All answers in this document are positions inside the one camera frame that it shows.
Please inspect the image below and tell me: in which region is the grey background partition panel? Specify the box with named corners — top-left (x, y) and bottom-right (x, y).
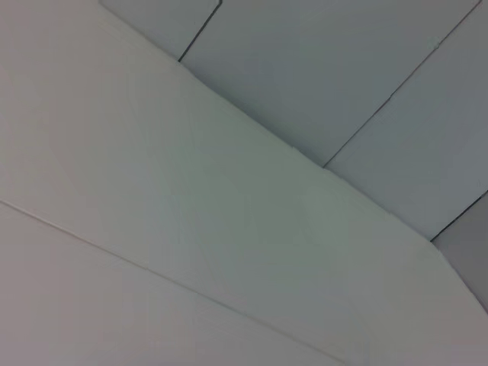
top-left (430, 190), bottom-right (488, 316)

